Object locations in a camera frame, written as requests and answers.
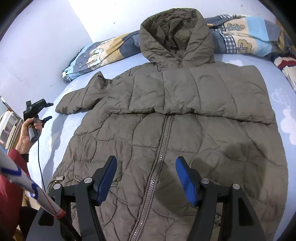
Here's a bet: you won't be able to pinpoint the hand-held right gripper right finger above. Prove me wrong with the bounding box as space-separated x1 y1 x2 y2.
175 156 264 241

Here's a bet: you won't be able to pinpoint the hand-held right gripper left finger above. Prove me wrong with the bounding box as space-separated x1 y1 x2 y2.
26 155 118 241

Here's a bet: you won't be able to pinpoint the grey-brown hooded puffer jacket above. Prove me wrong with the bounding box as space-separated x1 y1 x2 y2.
47 8 288 241

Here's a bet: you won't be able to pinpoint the person's left forearm red sleeve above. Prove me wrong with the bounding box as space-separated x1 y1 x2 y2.
0 149 31 232

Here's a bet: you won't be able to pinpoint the person's left hand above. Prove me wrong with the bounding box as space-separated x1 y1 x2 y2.
15 117 43 154

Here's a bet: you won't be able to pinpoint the light blue bed sheet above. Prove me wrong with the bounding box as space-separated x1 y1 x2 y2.
29 50 296 193

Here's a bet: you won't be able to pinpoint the white appliance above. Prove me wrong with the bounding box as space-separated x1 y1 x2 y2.
0 111 22 150

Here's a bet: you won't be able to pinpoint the patchwork cartoon print blanket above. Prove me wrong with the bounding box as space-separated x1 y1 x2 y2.
61 14 293 83

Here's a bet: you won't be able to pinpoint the navy starry striped pillow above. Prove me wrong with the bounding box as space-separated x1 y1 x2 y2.
269 53 296 91

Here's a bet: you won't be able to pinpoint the white wrapped cable blue marks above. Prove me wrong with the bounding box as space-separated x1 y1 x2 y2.
0 146 67 219

